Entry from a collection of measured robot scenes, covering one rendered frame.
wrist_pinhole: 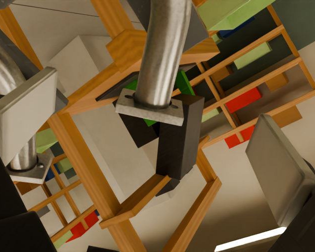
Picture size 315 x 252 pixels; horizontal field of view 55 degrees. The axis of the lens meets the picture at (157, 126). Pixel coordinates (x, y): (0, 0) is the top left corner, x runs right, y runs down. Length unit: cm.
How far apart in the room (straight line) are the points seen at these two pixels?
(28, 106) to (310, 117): 610
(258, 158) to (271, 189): 3
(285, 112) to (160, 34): 546
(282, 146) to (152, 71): 11
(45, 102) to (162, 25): 10
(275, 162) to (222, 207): 690
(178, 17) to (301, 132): 607
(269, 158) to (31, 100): 13
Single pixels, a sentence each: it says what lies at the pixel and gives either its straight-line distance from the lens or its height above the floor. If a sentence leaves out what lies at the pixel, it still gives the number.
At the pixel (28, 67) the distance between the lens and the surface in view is 33.
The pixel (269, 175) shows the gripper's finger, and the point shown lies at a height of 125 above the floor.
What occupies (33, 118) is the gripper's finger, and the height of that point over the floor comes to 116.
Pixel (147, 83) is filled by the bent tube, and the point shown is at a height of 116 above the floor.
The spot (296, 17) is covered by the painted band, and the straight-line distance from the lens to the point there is 609.
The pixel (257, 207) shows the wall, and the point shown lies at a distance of 691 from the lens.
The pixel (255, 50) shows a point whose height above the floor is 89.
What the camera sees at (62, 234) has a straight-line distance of 562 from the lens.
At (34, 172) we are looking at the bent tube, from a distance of 35.
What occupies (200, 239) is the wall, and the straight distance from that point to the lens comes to 766.
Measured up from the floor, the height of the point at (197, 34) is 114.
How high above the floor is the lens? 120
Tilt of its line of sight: level
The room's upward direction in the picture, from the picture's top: 151 degrees clockwise
